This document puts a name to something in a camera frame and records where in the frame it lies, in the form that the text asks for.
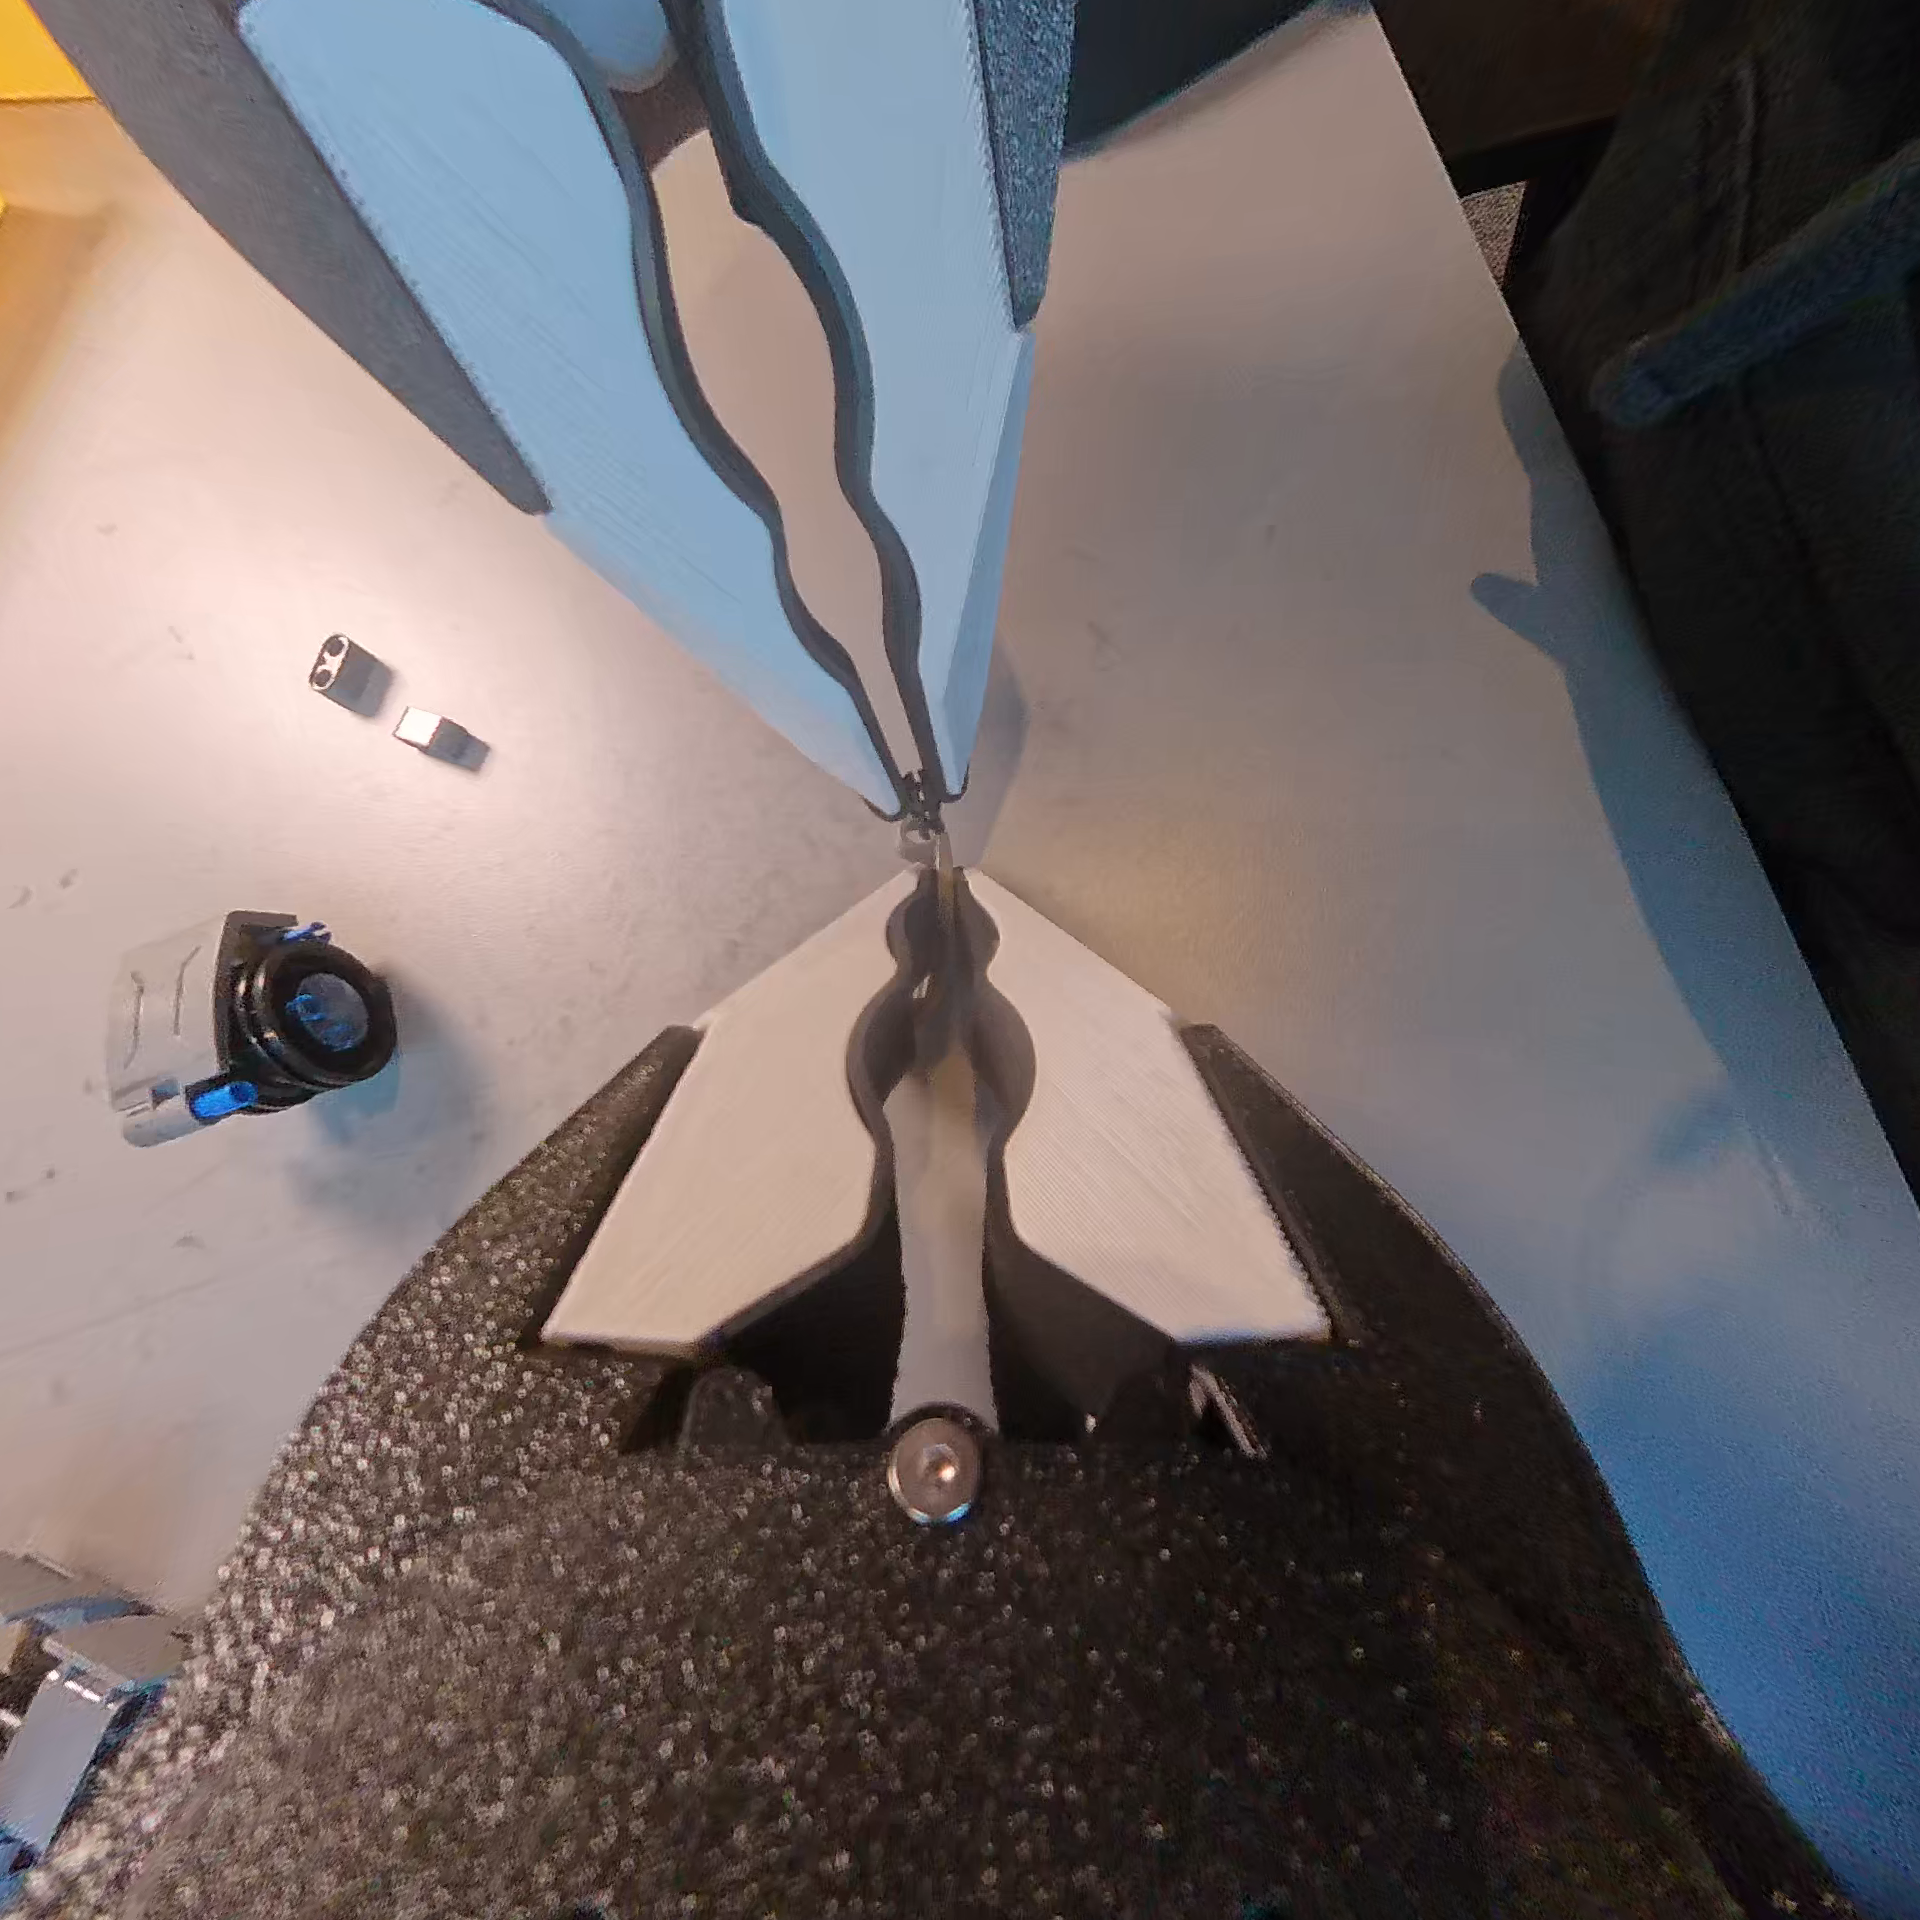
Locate grey brick block assembly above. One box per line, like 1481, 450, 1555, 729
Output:
0, 1553, 193, 1864

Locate grey desk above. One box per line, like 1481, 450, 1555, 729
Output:
0, 0, 1920, 1920

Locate grey brick connector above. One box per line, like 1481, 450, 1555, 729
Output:
392, 701, 491, 778
305, 630, 396, 716

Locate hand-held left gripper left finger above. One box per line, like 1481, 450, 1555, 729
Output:
537, 874, 940, 1360

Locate grey black wheel assembly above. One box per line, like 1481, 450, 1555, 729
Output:
107, 908, 405, 1152

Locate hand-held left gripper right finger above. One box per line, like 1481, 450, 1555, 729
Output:
959, 872, 1337, 1347

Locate person's black printed sweatshirt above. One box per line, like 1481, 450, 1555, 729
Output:
1372, 0, 1920, 1203

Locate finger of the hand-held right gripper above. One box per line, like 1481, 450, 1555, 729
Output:
237, 0, 917, 824
692, 0, 1037, 811

